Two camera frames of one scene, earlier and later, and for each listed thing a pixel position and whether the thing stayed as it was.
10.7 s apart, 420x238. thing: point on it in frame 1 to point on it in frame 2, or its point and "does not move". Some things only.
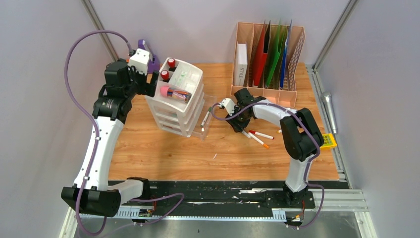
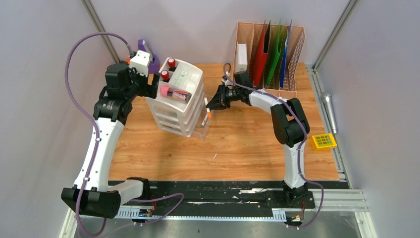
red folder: x=261 y=57 does not move
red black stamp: x=165 y=75 does not move
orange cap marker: x=264 y=144 to x=208 y=109
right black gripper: x=237 y=126 to x=219 y=101
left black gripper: x=146 y=89 does not move
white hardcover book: x=241 y=65 does not move
